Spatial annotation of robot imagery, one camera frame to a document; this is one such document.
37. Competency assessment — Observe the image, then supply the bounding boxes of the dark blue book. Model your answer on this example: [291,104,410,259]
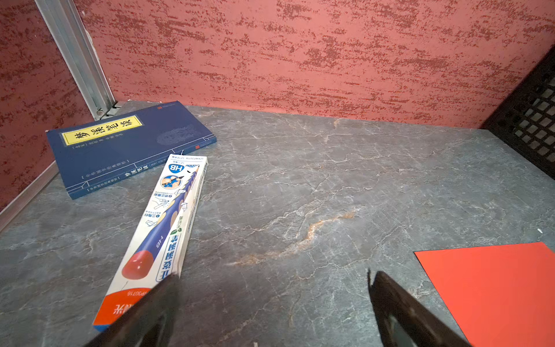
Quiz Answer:
[46,101,217,200]

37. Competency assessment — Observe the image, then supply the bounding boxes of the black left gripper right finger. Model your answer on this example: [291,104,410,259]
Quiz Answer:
[367,270,470,347]

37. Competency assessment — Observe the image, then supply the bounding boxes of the left aluminium corner post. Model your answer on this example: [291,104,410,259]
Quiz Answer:
[36,0,116,120]

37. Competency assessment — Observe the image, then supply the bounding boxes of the black mesh file organizer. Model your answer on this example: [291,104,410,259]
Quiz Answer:
[481,48,554,178]

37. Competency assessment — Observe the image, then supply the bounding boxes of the white pencil box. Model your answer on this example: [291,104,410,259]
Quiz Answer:
[93,154,208,332]

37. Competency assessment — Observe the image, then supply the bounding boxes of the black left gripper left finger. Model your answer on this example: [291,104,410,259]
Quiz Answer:
[86,275,180,346]

